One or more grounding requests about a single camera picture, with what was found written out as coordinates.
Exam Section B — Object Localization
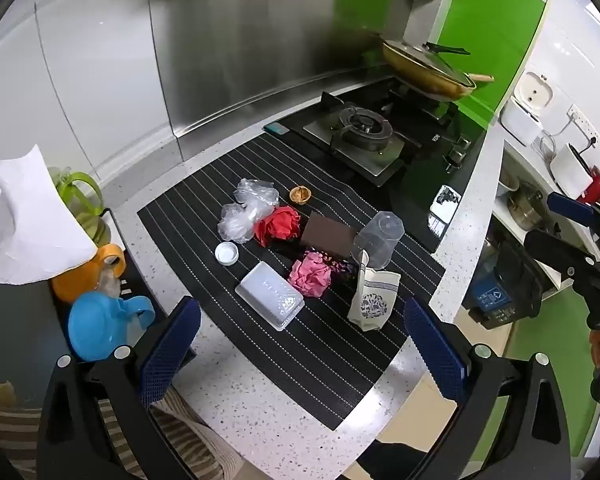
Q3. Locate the white round cap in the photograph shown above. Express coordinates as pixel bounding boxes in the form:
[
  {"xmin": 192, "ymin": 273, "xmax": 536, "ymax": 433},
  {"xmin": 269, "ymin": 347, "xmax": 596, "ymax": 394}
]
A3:
[{"xmin": 215, "ymin": 241, "xmax": 240, "ymax": 266}]

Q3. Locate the clear plastic bag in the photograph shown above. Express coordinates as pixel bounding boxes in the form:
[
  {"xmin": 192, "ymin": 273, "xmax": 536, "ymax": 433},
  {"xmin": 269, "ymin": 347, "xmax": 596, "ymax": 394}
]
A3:
[
  {"xmin": 232, "ymin": 178, "xmax": 281, "ymax": 221},
  {"xmin": 217, "ymin": 203, "xmax": 261, "ymax": 245}
]

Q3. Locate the dark colourful wrapper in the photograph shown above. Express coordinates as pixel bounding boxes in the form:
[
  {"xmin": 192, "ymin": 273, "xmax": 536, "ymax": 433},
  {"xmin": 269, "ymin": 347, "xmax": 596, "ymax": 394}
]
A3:
[{"xmin": 320, "ymin": 252, "xmax": 362, "ymax": 285}]

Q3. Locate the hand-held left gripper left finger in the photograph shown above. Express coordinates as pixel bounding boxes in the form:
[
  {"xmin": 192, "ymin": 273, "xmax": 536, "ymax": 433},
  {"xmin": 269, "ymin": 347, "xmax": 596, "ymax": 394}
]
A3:
[{"xmin": 37, "ymin": 296, "xmax": 203, "ymax": 480}]

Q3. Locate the white kitchen appliance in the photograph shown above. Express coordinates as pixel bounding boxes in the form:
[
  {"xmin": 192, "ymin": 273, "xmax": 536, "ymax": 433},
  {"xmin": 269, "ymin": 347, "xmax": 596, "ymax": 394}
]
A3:
[{"xmin": 500, "ymin": 71, "xmax": 553, "ymax": 147}]

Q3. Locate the blue plastic jug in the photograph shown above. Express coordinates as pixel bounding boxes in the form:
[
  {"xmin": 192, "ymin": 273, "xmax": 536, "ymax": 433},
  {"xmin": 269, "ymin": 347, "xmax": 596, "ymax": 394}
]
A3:
[{"xmin": 68, "ymin": 290, "xmax": 157, "ymax": 362}]

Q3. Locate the white paper towel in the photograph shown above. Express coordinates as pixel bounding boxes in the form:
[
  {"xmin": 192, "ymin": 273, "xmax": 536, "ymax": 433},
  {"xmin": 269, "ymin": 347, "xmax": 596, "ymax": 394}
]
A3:
[{"xmin": 0, "ymin": 144, "xmax": 98, "ymax": 285}]

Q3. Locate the white wall socket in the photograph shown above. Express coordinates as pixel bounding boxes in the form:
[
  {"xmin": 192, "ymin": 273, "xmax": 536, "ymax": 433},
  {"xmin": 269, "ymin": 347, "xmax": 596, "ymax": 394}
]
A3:
[{"xmin": 565, "ymin": 104, "xmax": 600, "ymax": 148}]

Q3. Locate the crumpled pink paper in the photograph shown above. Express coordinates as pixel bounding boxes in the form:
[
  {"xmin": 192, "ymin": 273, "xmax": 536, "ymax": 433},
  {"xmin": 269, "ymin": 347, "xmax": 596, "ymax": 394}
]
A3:
[{"xmin": 287, "ymin": 251, "xmax": 333, "ymax": 298}]

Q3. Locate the glass pan lid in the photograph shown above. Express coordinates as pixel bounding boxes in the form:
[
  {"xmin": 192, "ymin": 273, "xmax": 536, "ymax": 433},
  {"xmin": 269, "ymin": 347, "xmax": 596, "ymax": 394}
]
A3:
[{"xmin": 381, "ymin": 38, "xmax": 476, "ymax": 88}]

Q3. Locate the brown rectangular box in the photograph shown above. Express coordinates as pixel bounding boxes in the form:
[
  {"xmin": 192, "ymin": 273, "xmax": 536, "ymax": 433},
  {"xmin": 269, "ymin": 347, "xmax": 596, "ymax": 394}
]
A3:
[{"xmin": 300, "ymin": 212, "xmax": 357, "ymax": 261}]

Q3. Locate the clear plastic cup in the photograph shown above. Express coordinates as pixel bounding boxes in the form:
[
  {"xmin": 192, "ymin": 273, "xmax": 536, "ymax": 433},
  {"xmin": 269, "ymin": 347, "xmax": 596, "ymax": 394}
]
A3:
[{"xmin": 351, "ymin": 211, "xmax": 406, "ymax": 271}]

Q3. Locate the black striped mat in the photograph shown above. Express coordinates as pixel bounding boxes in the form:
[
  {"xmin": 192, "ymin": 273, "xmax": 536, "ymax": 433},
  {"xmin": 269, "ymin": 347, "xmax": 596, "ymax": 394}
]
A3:
[{"xmin": 136, "ymin": 132, "xmax": 447, "ymax": 432}]

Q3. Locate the orange plastic jug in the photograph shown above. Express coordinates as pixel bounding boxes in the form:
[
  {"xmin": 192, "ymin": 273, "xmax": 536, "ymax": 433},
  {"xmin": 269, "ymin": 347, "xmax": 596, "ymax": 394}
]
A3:
[{"xmin": 51, "ymin": 243, "xmax": 127, "ymax": 304}]

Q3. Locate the striped beige cloth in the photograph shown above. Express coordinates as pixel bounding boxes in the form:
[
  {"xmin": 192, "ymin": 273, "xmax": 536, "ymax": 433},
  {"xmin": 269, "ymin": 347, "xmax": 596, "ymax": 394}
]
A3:
[{"xmin": 0, "ymin": 390, "xmax": 241, "ymax": 480}]

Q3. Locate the green plastic jug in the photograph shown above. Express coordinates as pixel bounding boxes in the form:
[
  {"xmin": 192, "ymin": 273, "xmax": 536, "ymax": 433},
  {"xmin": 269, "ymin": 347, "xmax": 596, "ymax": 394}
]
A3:
[{"xmin": 47, "ymin": 166, "xmax": 112, "ymax": 247}]

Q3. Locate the golden frying pan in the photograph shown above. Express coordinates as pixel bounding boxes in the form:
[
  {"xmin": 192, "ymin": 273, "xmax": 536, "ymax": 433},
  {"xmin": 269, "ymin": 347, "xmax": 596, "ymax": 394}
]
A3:
[{"xmin": 380, "ymin": 35, "xmax": 496, "ymax": 102}]

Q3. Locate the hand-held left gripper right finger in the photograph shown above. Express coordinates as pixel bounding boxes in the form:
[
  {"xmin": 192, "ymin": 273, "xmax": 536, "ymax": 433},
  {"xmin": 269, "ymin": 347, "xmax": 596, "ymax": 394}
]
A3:
[{"xmin": 402, "ymin": 296, "xmax": 573, "ymax": 480}]

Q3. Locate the black and blue trash bin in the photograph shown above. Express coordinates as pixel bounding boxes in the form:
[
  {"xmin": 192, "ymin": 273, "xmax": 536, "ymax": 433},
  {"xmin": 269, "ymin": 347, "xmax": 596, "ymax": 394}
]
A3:
[{"xmin": 462, "ymin": 245, "xmax": 543, "ymax": 331}]

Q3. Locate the beige paper pouch blue print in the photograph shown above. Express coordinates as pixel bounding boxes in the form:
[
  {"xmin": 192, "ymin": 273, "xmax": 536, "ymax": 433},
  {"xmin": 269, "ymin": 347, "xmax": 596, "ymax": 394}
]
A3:
[{"xmin": 347, "ymin": 251, "xmax": 402, "ymax": 333}]

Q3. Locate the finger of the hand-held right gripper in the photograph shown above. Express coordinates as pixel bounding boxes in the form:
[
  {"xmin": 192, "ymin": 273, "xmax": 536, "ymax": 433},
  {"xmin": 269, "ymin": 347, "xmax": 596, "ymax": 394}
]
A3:
[
  {"xmin": 546, "ymin": 191, "xmax": 600, "ymax": 241},
  {"xmin": 523, "ymin": 229, "xmax": 600, "ymax": 286}
]

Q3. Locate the large steel pot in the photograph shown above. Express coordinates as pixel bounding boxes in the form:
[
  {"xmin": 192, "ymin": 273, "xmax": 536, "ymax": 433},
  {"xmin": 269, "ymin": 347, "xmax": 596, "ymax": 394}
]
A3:
[{"xmin": 507, "ymin": 182, "xmax": 546, "ymax": 231}]

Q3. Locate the red pot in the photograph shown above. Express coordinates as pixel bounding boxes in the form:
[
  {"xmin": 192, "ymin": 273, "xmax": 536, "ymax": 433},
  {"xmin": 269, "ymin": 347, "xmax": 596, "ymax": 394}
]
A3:
[{"xmin": 577, "ymin": 167, "xmax": 600, "ymax": 204}]

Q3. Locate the white open shelf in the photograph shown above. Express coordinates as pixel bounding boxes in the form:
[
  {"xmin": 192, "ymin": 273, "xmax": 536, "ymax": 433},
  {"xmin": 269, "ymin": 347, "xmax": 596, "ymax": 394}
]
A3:
[{"xmin": 490, "ymin": 140, "xmax": 581, "ymax": 292}]

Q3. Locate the red paper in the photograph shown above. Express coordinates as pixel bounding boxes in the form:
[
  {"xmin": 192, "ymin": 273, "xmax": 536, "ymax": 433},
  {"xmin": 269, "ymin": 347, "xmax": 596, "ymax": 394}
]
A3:
[{"xmin": 253, "ymin": 206, "xmax": 303, "ymax": 247}]

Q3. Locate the white plastic food container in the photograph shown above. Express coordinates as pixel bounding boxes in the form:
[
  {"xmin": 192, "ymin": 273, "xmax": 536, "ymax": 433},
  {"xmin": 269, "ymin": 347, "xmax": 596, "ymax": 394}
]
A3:
[{"xmin": 235, "ymin": 261, "xmax": 306, "ymax": 332}]

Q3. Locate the gas stove burner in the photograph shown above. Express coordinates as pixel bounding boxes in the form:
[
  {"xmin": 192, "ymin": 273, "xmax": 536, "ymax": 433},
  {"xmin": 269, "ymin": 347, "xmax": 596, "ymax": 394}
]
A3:
[{"xmin": 282, "ymin": 76, "xmax": 488, "ymax": 253}]

